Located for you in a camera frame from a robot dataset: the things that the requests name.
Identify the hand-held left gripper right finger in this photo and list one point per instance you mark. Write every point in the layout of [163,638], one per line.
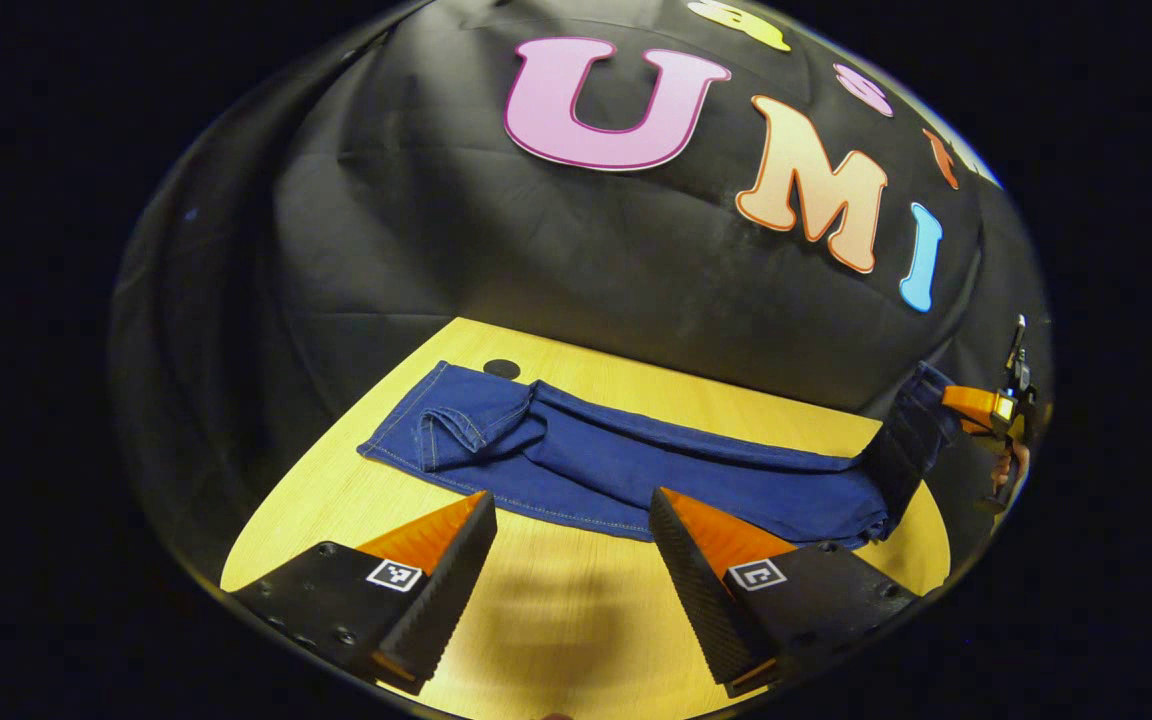
[691,590]

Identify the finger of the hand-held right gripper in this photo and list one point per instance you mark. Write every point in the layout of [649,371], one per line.
[971,405]

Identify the blue denim jeans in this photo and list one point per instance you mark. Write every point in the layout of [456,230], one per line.
[656,470]

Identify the black backdrop cloth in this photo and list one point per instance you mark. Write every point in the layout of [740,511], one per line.
[536,250]

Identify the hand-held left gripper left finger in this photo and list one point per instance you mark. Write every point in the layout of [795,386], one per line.
[456,580]

